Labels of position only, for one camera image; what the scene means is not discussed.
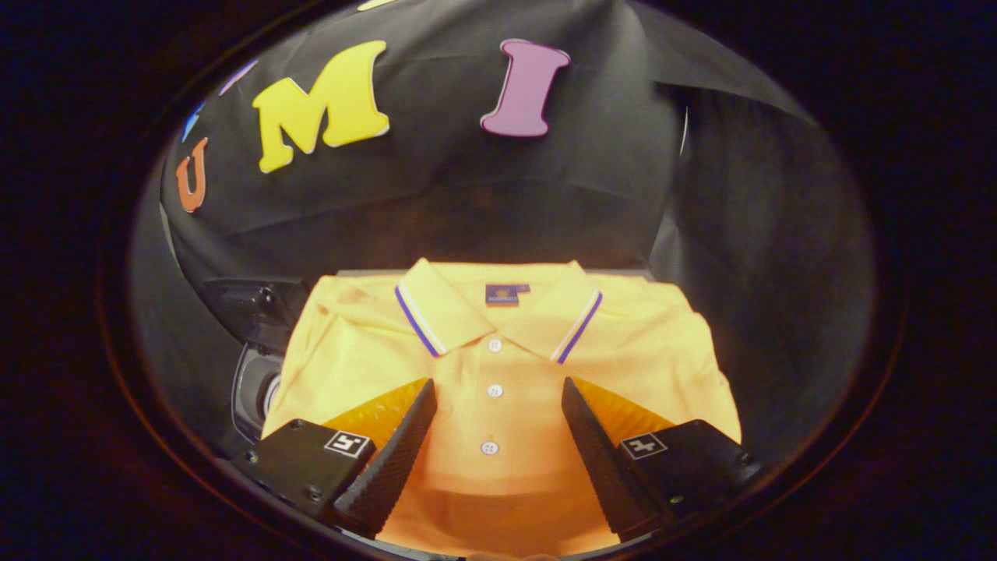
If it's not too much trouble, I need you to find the black backdrop cloth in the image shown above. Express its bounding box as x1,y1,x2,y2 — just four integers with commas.
129,0,877,468

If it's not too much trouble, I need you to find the orange polo shirt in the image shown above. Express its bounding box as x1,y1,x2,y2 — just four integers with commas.
261,257,743,559

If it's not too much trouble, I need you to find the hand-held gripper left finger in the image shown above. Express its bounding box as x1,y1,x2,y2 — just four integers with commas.
232,378,439,539

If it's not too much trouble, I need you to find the grey cabinet with dark top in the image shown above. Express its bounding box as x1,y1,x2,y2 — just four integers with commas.
333,268,657,283

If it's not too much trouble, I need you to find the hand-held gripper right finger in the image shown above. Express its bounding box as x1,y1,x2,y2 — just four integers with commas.
561,376,762,543

